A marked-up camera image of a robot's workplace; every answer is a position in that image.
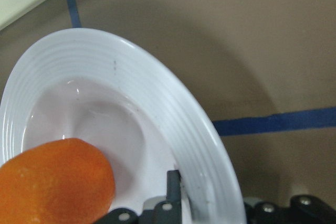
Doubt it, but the white ceramic plate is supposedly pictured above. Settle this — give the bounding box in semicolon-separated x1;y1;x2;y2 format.
1;28;246;223

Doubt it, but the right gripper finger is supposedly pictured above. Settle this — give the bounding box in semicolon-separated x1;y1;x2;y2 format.
143;170;182;223

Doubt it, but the orange fruit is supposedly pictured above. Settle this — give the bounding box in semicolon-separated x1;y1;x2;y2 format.
1;138;116;223

